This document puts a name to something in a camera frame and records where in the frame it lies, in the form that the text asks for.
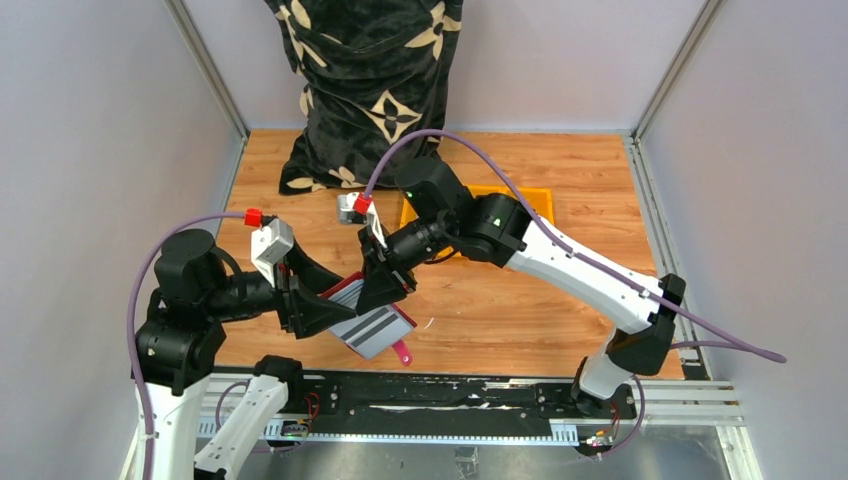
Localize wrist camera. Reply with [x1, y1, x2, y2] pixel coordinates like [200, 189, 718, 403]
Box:
[250, 217, 295, 287]
[336, 192, 386, 247]

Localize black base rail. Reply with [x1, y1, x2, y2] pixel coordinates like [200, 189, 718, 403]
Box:
[278, 370, 638, 445]

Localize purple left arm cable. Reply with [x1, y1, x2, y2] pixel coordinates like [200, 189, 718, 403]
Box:
[127, 207, 266, 480]

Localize black floral blanket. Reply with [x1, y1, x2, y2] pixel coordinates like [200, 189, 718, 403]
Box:
[267, 0, 464, 196]

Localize red leather card holder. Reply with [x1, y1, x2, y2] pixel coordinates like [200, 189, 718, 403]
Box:
[321, 272, 417, 367]

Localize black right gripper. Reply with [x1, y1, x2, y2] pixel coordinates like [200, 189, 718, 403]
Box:
[354, 215, 454, 316]

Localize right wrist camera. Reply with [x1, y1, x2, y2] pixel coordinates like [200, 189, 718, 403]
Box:
[336, 192, 386, 247]

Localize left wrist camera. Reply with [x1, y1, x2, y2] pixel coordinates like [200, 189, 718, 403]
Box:
[250, 217, 295, 287]

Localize yellow three-compartment bin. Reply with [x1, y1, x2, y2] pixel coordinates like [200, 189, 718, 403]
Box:
[399, 187, 532, 267]

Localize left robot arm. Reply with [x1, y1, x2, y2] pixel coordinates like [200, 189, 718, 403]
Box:
[128, 225, 354, 479]

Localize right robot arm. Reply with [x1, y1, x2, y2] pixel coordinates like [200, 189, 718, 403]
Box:
[348, 157, 685, 418]

